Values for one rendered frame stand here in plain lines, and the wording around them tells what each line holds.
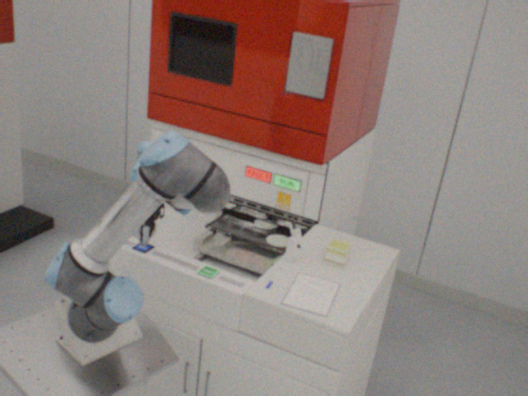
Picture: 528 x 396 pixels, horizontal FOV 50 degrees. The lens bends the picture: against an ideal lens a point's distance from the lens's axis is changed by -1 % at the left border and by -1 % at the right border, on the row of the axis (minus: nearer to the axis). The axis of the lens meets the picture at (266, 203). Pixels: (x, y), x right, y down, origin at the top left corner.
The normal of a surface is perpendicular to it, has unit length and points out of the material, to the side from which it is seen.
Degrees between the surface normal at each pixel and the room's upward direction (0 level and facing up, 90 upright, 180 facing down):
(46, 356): 0
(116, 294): 52
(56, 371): 0
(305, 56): 90
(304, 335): 90
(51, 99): 90
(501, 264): 90
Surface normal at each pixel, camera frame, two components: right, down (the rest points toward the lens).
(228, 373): -0.44, 0.32
